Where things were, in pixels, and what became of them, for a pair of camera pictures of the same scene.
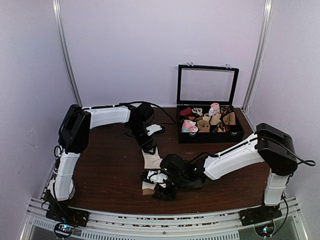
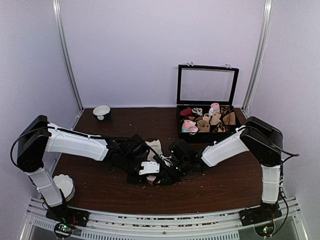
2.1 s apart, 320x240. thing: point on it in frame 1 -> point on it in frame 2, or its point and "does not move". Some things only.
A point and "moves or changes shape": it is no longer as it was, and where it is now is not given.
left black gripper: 146,148 -> 131,179
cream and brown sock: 151,161 moves or changes shape
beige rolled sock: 215,119 does not move
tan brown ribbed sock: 230,119 does not move
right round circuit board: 265,230 does not move
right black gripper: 164,194 -> 168,180
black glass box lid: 208,85 does not move
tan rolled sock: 203,123 does not move
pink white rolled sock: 215,107 does not move
